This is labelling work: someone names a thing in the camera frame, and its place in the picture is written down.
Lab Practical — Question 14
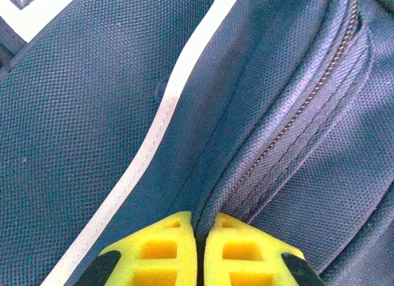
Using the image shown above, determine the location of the navy blue backpack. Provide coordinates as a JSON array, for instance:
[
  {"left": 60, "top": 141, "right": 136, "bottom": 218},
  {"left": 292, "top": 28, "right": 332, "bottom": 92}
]
[{"left": 0, "top": 0, "right": 394, "bottom": 286}]

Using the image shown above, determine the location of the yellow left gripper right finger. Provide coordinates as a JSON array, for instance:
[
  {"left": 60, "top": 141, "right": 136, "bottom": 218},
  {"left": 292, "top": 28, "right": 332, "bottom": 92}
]
[{"left": 203, "top": 212, "right": 326, "bottom": 286}]

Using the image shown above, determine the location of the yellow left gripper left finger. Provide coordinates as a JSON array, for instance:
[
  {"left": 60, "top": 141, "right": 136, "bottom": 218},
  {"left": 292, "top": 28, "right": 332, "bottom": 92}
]
[{"left": 76, "top": 210, "right": 198, "bottom": 286}]

